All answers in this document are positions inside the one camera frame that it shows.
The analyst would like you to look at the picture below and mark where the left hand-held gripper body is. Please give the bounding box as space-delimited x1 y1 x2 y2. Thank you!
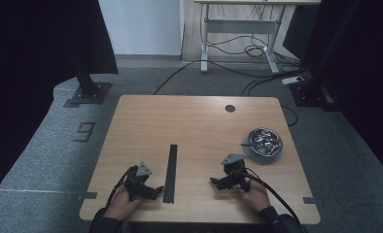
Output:
124 161 155 201

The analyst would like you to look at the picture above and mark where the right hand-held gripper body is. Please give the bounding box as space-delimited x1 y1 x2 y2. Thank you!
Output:
221 153 251 192

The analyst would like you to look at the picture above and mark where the black aluminium profile bar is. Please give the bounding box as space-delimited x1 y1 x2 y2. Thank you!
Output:
162 144 179 205

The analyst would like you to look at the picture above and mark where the person's left hand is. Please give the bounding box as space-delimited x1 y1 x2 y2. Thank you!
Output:
103 185 145 221

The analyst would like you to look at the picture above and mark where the person's right hand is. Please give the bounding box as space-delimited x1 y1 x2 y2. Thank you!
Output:
239 178 272 213

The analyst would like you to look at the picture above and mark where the steel bowl with grey base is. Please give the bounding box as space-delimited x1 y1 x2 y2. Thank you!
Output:
241 127 284 165

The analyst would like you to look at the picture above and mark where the pile of shiny metal parts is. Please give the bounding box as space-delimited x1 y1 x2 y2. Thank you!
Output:
250 129 282 155

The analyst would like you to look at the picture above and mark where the white power strip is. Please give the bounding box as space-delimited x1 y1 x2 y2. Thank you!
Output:
281 75 306 86

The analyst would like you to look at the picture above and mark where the black curtain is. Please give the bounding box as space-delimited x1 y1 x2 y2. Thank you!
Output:
304 0 383 183
0 0 120 203

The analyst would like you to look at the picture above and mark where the left hand-held gripper cable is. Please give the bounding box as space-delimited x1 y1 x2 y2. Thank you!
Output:
105 165 139 210

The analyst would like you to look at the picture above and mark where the hand-held gripper cable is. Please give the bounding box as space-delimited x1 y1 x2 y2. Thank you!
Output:
234 168 310 233
105 165 139 210

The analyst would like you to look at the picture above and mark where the right hand-held gripper cable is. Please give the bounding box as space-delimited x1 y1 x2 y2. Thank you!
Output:
234 168 310 233

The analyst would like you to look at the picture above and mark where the thin black cable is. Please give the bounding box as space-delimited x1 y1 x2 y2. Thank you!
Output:
280 104 299 128

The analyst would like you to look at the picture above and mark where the black stand with base plate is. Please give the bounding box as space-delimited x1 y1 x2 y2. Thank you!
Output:
62 59 113 109

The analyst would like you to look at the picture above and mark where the black metal frame stand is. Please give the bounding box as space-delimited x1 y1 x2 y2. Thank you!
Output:
289 0 364 113

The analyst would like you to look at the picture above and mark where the long black floor cable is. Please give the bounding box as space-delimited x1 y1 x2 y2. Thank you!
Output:
153 59 305 96

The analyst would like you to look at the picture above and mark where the bundle of black cables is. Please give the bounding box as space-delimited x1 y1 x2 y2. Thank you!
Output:
205 4 301 67

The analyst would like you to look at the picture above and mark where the white desk frame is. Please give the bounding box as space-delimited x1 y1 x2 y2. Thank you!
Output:
193 0 322 75

